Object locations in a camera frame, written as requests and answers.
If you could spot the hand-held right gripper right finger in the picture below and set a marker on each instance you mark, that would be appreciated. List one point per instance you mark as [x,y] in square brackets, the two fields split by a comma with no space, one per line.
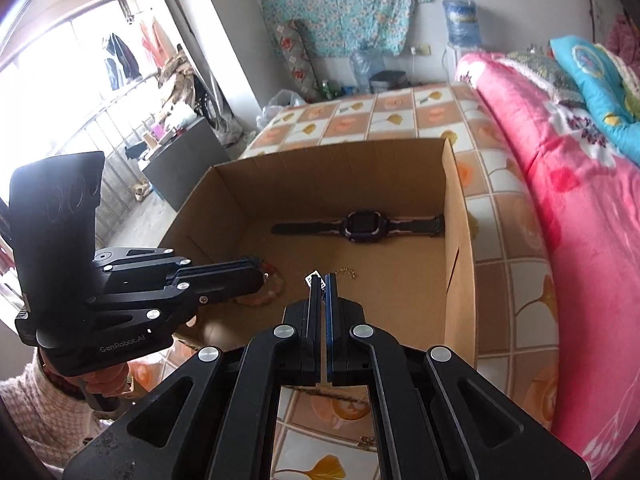
[331,330]

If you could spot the dark grey cabinet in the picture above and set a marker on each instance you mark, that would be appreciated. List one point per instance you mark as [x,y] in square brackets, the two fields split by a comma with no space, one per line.
[190,160]

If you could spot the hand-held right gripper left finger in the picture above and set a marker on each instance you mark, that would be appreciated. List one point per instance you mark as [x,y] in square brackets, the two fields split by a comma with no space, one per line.
[316,330]

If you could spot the white water dispenser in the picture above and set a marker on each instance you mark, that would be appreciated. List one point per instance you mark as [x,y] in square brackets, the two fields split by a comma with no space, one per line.
[454,65]

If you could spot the patterned lace-edged pillow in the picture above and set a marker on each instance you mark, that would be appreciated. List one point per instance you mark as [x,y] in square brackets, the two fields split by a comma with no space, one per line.
[545,75]

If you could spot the dark hanging jacket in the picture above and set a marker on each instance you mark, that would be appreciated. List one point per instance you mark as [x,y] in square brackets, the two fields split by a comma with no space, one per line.
[122,60]

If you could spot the blue floral quilt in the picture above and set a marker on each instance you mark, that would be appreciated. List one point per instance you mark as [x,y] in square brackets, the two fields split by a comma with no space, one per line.
[595,75]

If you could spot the black bin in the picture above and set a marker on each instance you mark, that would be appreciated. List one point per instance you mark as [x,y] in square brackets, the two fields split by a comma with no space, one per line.
[389,82]

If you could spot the person's left hand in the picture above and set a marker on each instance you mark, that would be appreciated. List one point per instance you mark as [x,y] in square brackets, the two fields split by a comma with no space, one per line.
[107,385]

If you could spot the metal balcony railing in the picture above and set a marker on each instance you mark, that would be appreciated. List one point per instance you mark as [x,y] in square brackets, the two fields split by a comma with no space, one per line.
[120,125]

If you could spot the person's left forearm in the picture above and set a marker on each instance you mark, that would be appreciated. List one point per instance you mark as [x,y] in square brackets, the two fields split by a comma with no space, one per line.
[35,405]

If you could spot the pair of pale shoes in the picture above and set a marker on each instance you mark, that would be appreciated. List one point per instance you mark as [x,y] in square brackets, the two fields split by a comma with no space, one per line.
[142,191]

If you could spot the blue water jug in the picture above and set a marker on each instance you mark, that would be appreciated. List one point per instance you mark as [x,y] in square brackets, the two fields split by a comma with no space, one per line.
[461,22]

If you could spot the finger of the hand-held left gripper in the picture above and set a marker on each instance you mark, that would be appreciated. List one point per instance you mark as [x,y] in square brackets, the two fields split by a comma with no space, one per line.
[230,290]
[225,267]

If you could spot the pink floral blanket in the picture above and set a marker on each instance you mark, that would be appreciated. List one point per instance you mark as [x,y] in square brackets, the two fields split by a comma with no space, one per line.
[575,235]

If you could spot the pink hanging garment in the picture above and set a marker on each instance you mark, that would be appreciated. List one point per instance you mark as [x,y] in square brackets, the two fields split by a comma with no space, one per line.
[157,42]

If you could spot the clear plastic water bottle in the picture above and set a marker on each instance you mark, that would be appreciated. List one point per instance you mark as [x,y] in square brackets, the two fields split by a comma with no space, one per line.
[367,70]

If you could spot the brown cardboard box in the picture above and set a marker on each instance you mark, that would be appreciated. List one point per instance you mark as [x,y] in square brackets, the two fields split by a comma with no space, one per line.
[390,200]

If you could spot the long patterned bolster cushion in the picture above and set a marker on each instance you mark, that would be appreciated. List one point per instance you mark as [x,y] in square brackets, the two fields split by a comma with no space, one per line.
[295,60]

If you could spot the wall socket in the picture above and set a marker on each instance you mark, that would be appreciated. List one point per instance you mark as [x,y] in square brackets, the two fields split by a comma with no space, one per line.
[421,50]

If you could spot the teal floral wall cloth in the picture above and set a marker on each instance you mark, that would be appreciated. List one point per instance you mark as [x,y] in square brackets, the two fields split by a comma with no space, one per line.
[340,5]

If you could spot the pile of clothes and bags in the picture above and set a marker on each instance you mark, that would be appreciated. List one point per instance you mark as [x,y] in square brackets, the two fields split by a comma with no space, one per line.
[177,75]

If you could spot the white plastic bag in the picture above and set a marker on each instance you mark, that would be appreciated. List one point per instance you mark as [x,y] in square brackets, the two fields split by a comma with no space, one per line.
[277,107]

